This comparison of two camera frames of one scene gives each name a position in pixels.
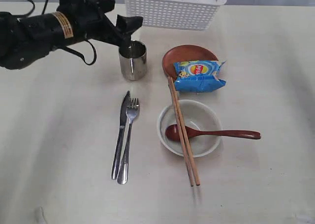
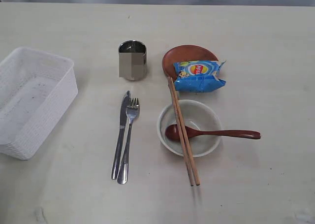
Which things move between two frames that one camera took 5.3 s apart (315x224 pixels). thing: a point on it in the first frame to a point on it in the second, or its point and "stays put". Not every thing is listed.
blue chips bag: x=197 y=76 stays put
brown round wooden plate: x=184 y=53 stays put
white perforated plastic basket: x=183 y=9 to x=36 y=88
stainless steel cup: x=134 y=60 stays put
